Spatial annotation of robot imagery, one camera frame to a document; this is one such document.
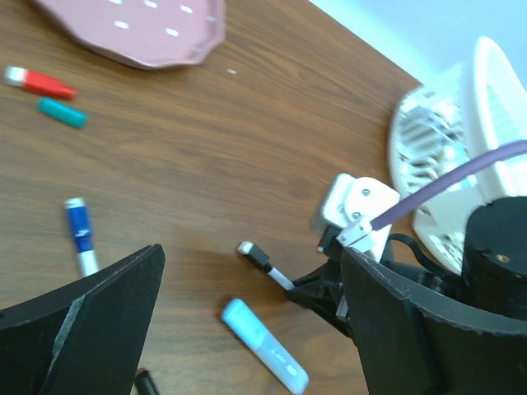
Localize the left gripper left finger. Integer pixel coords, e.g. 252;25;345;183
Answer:
1;244;166;394

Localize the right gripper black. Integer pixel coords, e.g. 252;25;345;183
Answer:
286;225;362;339

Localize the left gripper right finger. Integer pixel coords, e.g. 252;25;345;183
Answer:
341;249;526;394

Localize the black cap whiteboard marker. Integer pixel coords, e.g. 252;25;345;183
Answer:
237;240;295;291

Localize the light blue highlighter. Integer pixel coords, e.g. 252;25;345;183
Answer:
221;298;310;394

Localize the teal marker cap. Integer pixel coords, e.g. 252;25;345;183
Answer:
37;97;88;128

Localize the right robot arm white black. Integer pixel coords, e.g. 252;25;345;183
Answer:
287;197;526;338

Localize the black cap marker lower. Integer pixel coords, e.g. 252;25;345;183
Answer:
133;369;161;395

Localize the blue cap marker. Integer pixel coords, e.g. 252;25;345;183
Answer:
64;197;99;277

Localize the white plastic basket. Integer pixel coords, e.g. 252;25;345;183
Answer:
388;36;526;274

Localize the pink polka dot plate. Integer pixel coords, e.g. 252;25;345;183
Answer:
34;0;226;70

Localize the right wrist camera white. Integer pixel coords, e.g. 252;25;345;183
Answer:
310;173;400;262

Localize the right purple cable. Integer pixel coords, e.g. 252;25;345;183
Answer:
370;139;527;232

